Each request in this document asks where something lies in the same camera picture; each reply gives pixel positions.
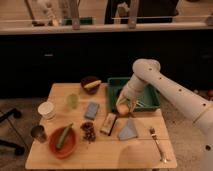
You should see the green plastic bin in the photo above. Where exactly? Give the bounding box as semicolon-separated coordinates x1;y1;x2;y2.
107;77;160;112

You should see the black office chair base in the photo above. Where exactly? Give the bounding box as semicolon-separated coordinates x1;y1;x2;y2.
0;107;26;157

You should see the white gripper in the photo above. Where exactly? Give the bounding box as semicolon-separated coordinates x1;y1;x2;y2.
116;83;141;112

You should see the bunch of dark grapes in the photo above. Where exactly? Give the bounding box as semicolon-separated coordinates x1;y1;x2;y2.
81;121;96;142

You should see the white paper cup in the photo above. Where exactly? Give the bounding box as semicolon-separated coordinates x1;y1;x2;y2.
37;101;55;120

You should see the blue sponge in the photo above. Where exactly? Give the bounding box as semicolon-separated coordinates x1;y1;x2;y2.
84;102;99;120

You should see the yellow-red apple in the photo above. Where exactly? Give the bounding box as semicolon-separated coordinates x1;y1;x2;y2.
116;104;129;116

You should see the green translucent cup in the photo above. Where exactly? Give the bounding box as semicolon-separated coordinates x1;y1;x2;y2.
67;94;78;109

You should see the orange bowl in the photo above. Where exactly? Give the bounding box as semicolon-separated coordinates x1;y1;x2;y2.
49;127;78;159

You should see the metal cup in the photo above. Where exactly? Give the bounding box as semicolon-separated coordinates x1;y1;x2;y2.
31;125;47;143

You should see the green cucumber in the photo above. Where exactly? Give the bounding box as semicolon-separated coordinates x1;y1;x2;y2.
56;123;73;149

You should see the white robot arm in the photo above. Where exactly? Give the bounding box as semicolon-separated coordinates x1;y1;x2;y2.
116;59;213;171

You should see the wooden table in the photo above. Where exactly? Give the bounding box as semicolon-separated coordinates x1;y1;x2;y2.
25;83;177;169

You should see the brown rectangular box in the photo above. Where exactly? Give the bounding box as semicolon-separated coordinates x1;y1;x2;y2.
100;113;117;135

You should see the metal fork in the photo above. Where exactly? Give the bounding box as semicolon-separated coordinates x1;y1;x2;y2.
149;127;170;163

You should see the corn cob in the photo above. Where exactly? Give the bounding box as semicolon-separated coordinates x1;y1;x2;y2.
84;80;102;89

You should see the dark maroon bowl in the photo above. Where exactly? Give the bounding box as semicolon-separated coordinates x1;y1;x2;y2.
81;76;100;95

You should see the blue folded cloth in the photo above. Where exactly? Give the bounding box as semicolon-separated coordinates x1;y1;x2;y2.
118;118;138;140

